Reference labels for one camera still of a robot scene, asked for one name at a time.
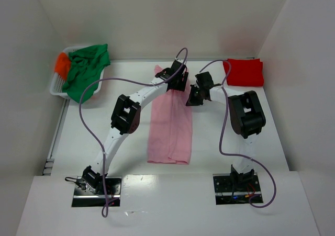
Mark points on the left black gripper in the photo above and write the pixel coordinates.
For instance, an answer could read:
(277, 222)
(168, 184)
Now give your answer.
(180, 81)

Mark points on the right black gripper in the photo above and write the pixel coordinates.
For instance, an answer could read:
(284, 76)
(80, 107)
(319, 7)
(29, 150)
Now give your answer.
(195, 96)

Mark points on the pink t shirt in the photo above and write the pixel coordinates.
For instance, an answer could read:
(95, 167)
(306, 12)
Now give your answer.
(170, 134)

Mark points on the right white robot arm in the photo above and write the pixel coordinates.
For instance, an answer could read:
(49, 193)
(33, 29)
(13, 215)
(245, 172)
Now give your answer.
(247, 119)

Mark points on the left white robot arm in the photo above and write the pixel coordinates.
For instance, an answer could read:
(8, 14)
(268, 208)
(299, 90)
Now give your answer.
(125, 119)

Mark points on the folded red t shirt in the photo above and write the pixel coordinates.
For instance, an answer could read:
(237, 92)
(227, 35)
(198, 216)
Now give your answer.
(246, 73)

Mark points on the green t shirt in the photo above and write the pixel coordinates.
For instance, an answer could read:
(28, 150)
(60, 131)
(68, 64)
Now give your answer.
(86, 67)

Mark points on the orange t shirt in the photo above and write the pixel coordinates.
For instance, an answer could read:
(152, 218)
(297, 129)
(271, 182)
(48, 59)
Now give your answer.
(62, 65)

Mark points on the white plastic basket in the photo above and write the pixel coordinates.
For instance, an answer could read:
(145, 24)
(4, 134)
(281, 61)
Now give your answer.
(57, 81)

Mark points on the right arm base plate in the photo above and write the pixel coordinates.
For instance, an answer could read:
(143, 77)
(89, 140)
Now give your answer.
(228, 194)

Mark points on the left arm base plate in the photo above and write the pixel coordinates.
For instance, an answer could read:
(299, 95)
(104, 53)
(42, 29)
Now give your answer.
(83, 196)

